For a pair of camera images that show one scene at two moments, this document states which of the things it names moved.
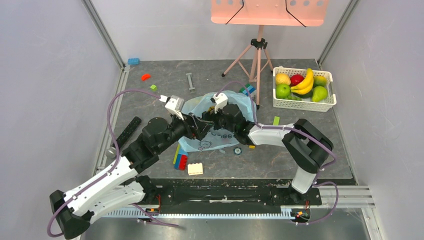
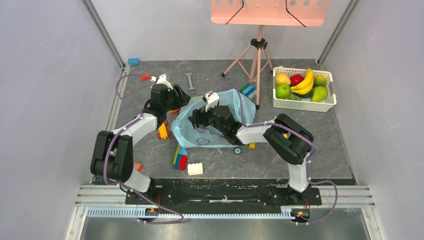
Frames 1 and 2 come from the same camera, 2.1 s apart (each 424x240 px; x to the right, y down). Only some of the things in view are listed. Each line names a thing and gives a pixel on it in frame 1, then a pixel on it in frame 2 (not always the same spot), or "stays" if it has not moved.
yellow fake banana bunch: x=305 y=86 stays
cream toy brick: x=195 y=169 stays
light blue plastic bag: x=216 y=137 stays
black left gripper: x=200 y=127 to x=183 y=98
